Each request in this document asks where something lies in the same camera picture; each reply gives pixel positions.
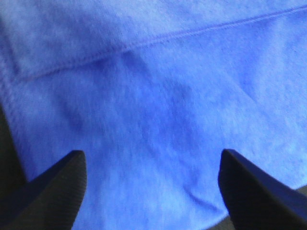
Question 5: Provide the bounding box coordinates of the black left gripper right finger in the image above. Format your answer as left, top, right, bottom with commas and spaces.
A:
218, 149, 307, 230

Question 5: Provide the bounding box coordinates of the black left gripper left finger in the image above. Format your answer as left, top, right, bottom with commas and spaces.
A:
0, 150, 86, 230

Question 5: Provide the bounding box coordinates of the blue microfiber towel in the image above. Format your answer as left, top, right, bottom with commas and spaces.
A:
0, 0, 307, 230

